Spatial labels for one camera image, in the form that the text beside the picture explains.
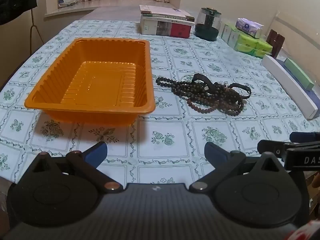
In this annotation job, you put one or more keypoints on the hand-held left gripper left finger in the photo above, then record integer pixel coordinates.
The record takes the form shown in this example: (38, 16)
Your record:
(96, 153)

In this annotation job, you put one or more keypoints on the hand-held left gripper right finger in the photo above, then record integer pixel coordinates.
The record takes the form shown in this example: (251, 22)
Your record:
(215, 155)

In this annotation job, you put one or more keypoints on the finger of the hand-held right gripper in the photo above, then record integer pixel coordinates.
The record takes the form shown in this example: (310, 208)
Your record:
(271, 147)
(301, 137)

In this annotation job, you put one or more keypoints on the orange plastic tray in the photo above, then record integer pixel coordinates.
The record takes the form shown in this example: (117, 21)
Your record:
(100, 85)

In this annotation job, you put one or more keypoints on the long white box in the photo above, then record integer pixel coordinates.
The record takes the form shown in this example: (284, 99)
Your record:
(287, 80)

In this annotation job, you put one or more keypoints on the long green box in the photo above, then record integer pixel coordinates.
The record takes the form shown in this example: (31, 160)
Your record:
(297, 71)

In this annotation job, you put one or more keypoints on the blue flat box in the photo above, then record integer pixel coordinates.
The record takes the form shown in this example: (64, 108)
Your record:
(287, 67)

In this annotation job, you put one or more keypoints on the red white patterned cloth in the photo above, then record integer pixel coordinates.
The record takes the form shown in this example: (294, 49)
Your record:
(307, 232)

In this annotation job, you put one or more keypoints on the brown canister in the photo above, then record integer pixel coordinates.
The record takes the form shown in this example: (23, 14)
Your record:
(275, 41)

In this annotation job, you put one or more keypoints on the white green tissue pack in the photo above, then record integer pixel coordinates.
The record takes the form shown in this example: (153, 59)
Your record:
(225, 32)
(233, 37)

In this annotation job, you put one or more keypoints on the purple tissue pack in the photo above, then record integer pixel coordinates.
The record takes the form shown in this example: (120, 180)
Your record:
(247, 26)

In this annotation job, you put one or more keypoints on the thick white red book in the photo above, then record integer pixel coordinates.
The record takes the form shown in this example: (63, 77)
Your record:
(180, 31)

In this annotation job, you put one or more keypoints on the dark green glass jar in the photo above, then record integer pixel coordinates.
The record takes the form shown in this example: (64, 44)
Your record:
(207, 22)

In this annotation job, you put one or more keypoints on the gold metal coat stand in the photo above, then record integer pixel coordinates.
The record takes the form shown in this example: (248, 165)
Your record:
(32, 17)

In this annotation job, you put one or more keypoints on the white cover book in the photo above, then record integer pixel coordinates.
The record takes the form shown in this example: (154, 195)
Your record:
(162, 10)

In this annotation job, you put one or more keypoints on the black puffer jacket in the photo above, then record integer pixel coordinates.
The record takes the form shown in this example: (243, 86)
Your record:
(15, 0)

